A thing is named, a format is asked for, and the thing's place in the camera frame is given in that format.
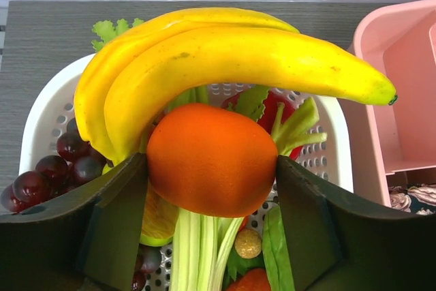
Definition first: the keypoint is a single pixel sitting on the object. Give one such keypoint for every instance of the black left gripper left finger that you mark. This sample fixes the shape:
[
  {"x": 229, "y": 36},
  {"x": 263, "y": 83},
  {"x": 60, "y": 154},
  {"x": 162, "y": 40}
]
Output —
[{"x": 86, "y": 239}]

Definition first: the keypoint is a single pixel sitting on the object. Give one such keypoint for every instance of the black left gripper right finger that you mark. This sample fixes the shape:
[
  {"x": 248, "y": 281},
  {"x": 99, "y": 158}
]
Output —
[{"x": 337, "y": 240}]

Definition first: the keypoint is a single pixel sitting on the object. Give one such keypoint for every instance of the orange fruit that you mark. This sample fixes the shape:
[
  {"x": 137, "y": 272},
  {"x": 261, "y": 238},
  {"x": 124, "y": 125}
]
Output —
[{"x": 211, "y": 161}]

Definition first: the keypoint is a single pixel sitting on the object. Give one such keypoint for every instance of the dark red grape bunch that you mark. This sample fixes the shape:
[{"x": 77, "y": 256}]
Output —
[{"x": 74, "y": 165}]

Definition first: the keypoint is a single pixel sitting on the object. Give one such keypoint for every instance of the floral dark rolled socks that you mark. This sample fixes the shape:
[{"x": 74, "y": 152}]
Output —
[{"x": 418, "y": 199}]

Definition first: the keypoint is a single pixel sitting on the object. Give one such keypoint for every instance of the celery stalk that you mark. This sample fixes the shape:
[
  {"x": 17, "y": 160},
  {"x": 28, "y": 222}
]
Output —
[{"x": 201, "y": 244}]

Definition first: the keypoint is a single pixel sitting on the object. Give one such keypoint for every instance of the white perforated fruit basket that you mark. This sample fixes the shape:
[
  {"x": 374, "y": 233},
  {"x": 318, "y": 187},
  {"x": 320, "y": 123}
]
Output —
[{"x": 53, "y": 108}]

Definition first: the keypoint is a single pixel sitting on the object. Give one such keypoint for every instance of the yellow banana bunch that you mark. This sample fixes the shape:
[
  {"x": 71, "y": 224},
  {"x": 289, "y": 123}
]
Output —
[{"x": 139, "y": 67}]

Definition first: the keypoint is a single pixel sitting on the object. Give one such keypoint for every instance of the pink divided organizer tray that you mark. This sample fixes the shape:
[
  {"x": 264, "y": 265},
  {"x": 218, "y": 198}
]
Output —
[{"x": 399, "y": 41}]

